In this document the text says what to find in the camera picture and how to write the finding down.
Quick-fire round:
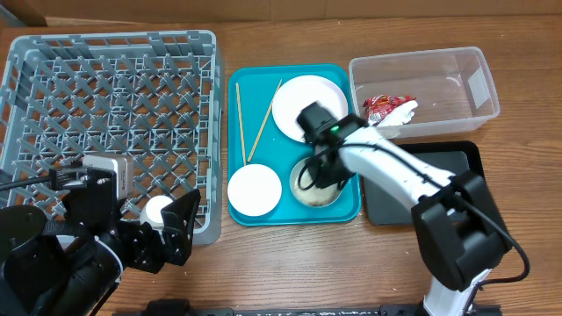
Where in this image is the metal bowl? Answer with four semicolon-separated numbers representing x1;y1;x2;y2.
289;158;342;207

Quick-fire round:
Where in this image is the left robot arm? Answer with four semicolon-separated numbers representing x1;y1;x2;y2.
1;189;201;315

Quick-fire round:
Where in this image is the wooden chopstick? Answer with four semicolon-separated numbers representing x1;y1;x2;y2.
235;82;247;166
248;79;283;163

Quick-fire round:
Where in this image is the large white plate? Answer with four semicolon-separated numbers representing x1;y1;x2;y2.
272;75;349;143

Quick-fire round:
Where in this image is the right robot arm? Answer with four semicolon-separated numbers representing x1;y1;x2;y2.
296;103;513;315

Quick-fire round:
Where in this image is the red snack wrapper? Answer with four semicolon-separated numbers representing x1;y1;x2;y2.
363;95;417;126

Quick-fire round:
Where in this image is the black plastic tray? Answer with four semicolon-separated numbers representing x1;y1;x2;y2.
362;140;485;226

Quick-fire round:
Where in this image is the clear plastic bin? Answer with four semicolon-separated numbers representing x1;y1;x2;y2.
349;47;501;139

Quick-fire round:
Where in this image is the right wooden chopstick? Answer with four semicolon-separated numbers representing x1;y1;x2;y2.
248;79;283;163

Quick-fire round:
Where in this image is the small pink plate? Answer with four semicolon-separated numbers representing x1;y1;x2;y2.
227;164;283;217

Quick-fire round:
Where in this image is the teal serving tray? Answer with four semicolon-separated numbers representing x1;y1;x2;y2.
227;63;362;226

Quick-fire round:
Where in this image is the white paper cup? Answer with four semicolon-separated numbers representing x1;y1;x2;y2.
139;195;173;229

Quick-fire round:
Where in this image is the white napkin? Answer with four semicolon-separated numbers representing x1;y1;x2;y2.
378;100;418;127

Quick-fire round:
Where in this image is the left wooden chopstick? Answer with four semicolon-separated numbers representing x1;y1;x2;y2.
235;82;247;166

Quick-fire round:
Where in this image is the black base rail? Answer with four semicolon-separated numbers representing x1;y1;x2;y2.
113;298;501;316

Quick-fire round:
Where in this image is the grey plastic dish rack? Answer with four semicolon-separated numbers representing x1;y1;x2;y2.
1;30;224;245

